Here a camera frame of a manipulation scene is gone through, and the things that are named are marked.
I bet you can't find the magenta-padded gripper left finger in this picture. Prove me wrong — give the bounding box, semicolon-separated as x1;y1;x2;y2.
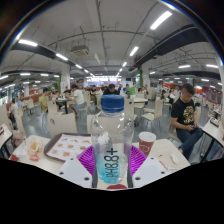
57;145;98;189

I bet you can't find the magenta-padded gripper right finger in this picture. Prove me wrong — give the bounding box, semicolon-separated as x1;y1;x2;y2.
127;145;168;189

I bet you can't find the clear blue-capped water bottle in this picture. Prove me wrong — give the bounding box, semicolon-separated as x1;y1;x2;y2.
90;94;135;185

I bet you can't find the brown tray with paper liner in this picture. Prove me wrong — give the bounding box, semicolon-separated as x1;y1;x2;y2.
43;133;93;163

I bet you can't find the red paper cup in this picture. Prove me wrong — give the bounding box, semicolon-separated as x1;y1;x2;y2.
138;131;157;158

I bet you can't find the small crumpled white tissue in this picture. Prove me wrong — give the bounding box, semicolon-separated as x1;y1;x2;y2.
169;153;181;165

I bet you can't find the clear bag of fried snacks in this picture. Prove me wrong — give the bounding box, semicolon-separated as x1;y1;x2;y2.
24;134;45;163

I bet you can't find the beige chair with round hole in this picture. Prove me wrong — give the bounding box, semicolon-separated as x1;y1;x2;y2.
47;112;79;138
86;114;138;134

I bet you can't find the group of beige chairs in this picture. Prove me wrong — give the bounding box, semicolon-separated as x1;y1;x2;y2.
16;89;201;134

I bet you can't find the person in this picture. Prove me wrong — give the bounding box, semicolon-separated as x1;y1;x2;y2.
102;83;120;96
39;87;51;114
169;83;204;161
68;83;86;116
9;97;19;121

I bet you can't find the pink backpack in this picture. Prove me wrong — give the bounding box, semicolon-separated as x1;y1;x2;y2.
11;129;25;149

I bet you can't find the beige neighbouring table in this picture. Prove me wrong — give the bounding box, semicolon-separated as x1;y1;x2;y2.
201;116;224;161
0;123;14;158

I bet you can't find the ceiling air conditioner unit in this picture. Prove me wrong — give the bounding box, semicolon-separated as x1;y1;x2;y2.
70;44;90;57

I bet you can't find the group of ceiling lights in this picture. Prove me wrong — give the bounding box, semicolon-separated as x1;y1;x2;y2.
0;10;221;89

